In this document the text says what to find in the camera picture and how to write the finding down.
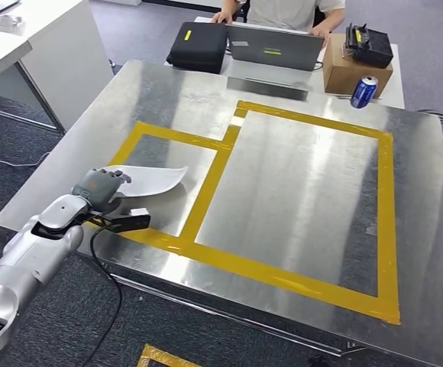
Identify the person's right hand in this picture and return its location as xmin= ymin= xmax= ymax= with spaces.
xmin=211 ymin=8 xmax=234 ymax=25

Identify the white curved car part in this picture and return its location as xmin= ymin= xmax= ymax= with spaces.
xmin=101 ymin=164 xmax=189 ymax=200

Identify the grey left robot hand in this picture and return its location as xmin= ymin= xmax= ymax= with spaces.
xmin=70 ymin=167 xmax=133 ymax=214

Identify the person's left hand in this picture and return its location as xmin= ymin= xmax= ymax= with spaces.
xmin=308 ymin=24 xmax=331 ymax=41

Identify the black zip case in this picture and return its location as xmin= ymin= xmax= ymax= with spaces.
xmin=165 ymin=21 xmax=229 ymax=76

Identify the brown cardboard box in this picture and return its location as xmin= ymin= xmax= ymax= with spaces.
xmin=321 ymin=32 xmax=394 ymax=99

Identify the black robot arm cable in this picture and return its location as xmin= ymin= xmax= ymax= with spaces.
xmin=78 ymin=225 xmax=124 ymax=367

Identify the yellow floor tape square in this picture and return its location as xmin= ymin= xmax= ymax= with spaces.
xmin=136 ymin=343 xmax=203 ymax=367

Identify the grey laptop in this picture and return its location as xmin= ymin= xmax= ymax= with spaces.
xmin=225 ymin=24 xmax=325 ymax=73

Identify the steel workbench table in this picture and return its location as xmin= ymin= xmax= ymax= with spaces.
xmin=0 ymin=59 xmax=443 ymax=367

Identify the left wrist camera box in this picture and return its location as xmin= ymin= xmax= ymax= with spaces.
xmin=104 ymin=207 xmax=152 ymax=234

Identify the blue drink can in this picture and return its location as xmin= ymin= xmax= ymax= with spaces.
xmin=350 ymin=76 xmax=380 ymax=110

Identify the person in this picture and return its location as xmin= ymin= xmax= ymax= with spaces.
xmin=211 ymin=0 xmax=346 ymax=41

